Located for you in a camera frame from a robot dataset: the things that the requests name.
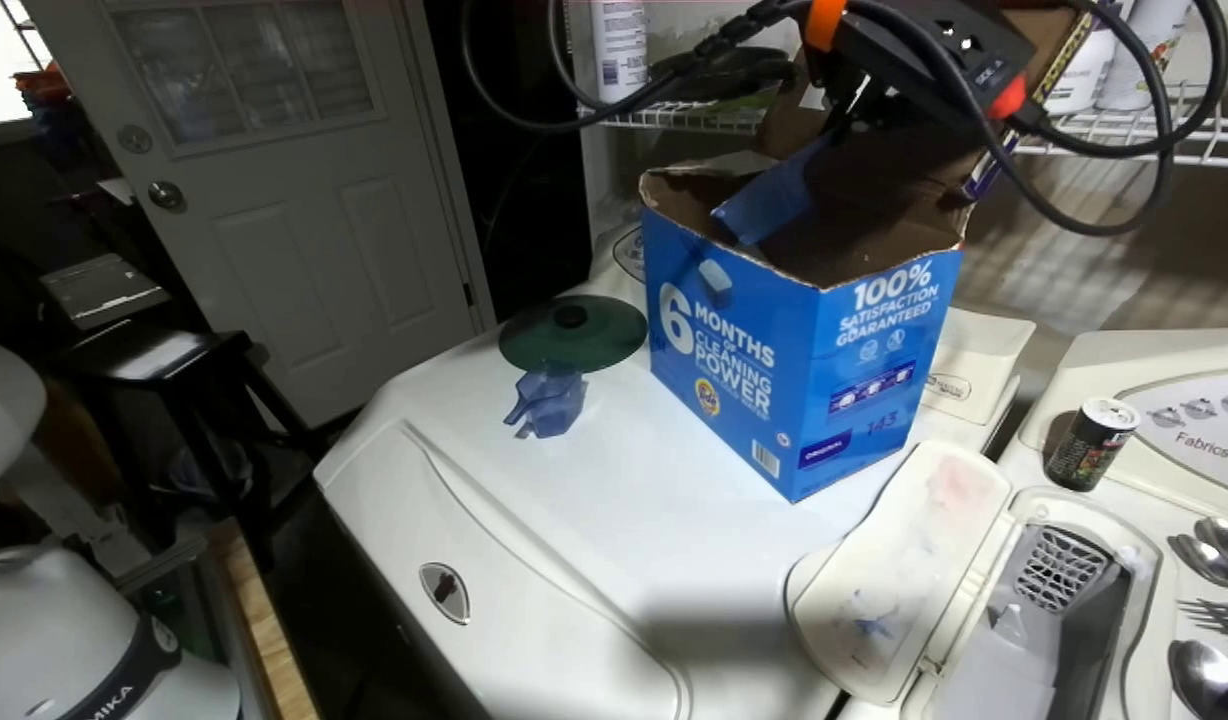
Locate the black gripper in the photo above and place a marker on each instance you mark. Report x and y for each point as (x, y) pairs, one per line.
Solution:
(895, 134)

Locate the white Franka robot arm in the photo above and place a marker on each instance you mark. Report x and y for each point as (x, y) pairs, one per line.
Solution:
(55, 640)

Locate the blue cardboard detergent box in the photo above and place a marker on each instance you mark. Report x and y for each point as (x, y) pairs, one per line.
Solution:
(774, 362)

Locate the white flat box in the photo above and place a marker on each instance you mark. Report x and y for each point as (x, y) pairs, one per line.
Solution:
(987, 362)

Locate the grey flat box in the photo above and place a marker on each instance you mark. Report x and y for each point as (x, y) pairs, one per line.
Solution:
(99, 290)

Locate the black frying pan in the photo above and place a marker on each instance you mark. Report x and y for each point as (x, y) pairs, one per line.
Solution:
(716, 70)

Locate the tall white bottle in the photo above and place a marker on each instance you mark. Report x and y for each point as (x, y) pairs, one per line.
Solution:
(627, 53)

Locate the dark green round lid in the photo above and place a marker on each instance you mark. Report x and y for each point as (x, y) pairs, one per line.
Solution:
(572, 334)

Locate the white dryer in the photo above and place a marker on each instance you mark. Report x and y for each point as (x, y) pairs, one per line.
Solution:
(1077, 362)

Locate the small dark can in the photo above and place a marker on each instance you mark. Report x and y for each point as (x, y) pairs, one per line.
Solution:
(1090, 446)

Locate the white hinged dryer flap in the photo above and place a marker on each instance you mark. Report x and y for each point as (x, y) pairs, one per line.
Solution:
(906, 572)

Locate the grey lint screen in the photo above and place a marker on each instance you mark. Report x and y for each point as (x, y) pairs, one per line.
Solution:
(1058, 572)

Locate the white washing machine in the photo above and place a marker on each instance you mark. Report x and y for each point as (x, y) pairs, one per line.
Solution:
(572, 563)

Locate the metal fork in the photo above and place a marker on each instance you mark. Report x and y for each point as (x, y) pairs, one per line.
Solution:
(1216, 617)

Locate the large metal spoon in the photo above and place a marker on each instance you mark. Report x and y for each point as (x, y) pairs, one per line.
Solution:
(1205, 672)

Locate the round door knob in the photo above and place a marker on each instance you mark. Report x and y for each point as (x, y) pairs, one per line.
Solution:
(164, 199)

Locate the black side table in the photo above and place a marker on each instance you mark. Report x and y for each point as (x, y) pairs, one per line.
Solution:
(172, 403)

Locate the wooden platform board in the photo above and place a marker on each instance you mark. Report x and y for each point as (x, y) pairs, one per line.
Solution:
(275, 640)

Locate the orange camera mount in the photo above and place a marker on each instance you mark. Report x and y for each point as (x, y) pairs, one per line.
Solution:
(826, 25)

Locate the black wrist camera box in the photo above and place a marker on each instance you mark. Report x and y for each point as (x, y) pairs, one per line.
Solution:
(947, 45)

